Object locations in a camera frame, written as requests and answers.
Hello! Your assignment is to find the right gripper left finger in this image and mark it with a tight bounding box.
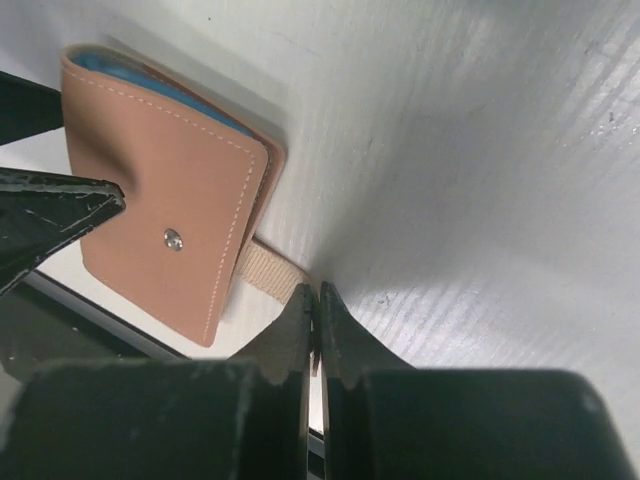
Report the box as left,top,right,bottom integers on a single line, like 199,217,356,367
1,284,315,479

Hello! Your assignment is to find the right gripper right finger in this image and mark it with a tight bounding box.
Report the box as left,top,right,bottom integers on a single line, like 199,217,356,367
317,283,625,479

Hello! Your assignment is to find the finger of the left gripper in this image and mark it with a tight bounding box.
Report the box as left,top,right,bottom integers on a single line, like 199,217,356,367
1,168,125,294

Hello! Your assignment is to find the tan leather card holder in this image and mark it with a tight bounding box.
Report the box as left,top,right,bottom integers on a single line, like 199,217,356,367
61,45,307,347

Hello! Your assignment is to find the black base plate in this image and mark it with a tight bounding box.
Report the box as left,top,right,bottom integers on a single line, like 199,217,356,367
0,72,63,145

